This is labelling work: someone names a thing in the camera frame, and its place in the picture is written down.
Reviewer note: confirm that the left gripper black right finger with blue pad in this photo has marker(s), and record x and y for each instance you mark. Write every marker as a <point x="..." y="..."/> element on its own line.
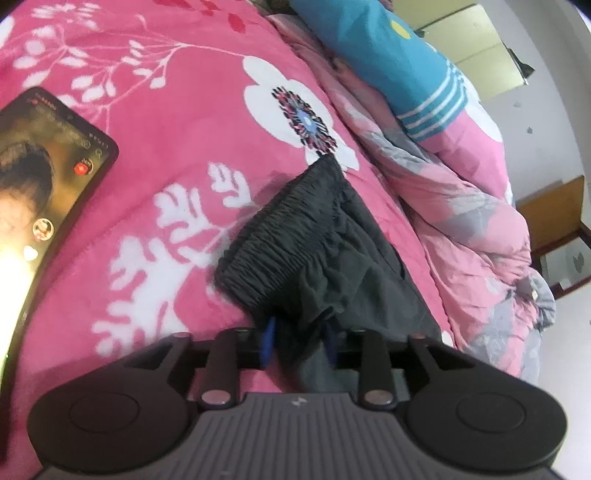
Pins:
<point x="456" y="408"/>

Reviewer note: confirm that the dark grey pants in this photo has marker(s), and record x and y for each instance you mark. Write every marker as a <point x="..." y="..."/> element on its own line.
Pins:
<point x="314" y="261"/>

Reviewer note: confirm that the brown wooden door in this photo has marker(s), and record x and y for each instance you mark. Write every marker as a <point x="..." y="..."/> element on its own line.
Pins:
<point x="560" y="240"/>

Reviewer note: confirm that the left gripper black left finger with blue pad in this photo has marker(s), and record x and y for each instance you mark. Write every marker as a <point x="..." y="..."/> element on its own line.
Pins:
<point x="133" y="411"/>

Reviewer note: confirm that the pink grey quilt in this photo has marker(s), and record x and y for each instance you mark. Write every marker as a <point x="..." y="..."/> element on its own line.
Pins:
<point x="477" y="246"/>

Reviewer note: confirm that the pink floral blanket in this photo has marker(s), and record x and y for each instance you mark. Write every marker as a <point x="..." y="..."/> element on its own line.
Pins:
<point x="187" y="90"/>

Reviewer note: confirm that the yellow wardrobe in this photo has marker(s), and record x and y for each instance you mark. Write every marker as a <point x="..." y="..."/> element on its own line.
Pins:
<point x="466" y="35"/>

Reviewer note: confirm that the black smartphone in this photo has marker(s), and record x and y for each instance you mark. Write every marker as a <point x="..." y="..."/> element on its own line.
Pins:
<point x="52" y="160"/>

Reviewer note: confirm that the blue pink striped pillow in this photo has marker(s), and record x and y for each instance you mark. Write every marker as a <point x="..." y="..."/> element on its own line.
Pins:
<point x="436" y="104"/>

